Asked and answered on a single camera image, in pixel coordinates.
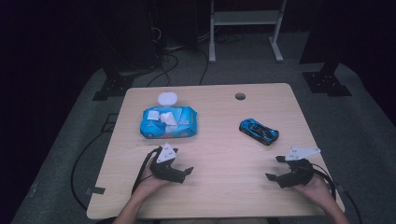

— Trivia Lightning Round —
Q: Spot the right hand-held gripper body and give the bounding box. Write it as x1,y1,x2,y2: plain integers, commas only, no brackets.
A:
276,147,321,189

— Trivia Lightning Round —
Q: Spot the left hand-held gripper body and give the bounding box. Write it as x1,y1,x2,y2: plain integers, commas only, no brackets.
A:
148,142,189,184

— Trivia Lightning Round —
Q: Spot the blue wet wipes pack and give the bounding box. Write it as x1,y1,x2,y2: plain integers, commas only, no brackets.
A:
139,91,199,140

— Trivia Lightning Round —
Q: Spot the blue toy car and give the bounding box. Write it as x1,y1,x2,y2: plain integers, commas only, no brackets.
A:
238,118,280,147

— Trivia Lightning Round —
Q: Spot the person's right hand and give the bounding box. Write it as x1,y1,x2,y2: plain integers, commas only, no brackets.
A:
293,174,334,213

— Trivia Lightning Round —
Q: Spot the person's left hand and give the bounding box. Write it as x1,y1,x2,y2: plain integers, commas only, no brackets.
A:
132,158,171,201

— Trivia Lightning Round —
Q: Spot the black stand base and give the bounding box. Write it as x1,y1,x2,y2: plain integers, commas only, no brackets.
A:
92,73,135,102
301,61,353,98

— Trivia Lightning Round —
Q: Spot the white metal stand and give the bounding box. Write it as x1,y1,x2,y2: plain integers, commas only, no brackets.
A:
208,0,289,63

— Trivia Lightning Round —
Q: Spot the left hand-held gripper cable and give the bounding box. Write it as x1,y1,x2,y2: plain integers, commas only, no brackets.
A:
131,147,163,196

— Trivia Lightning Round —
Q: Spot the hand-held gripper cable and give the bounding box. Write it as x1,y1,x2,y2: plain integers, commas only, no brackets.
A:
131,147,163,196
311,162,338,201

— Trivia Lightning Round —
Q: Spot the right hand-held gripper cable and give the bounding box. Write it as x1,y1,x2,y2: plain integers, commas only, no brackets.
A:
311,162,338,201

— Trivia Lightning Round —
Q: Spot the black floor cable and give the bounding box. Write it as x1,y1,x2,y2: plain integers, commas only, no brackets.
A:
70,124,117,211
342,189,364,224

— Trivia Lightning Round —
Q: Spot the bundle of floor cables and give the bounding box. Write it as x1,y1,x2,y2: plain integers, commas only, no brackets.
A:
145,27,210,88

